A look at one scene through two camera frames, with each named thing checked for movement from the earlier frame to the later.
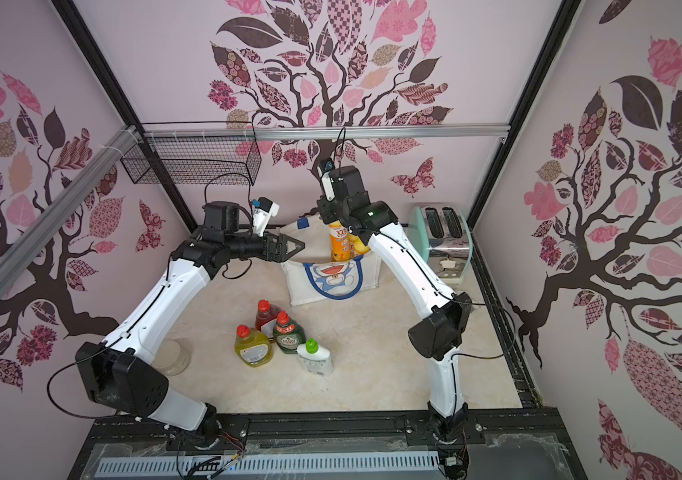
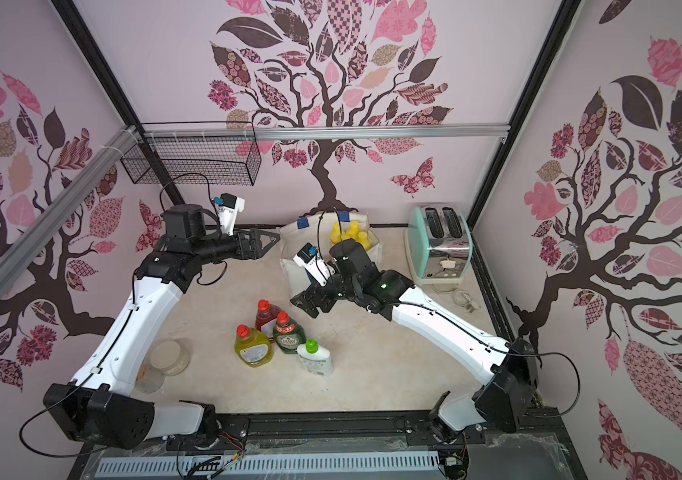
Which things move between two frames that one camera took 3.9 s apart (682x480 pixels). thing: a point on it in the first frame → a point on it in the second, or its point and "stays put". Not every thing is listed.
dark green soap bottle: (288, 334) stays put
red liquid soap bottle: (266, 317) stays put
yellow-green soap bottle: (252, 347) stays put
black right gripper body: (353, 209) → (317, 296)
